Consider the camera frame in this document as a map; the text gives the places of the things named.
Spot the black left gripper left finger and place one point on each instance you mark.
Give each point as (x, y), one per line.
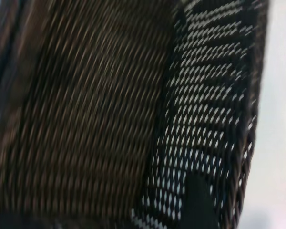
(21, 224)

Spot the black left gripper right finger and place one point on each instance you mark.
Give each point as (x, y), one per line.
(198, 202)

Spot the dark brown wicker basket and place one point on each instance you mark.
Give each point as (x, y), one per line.
(90, 114)

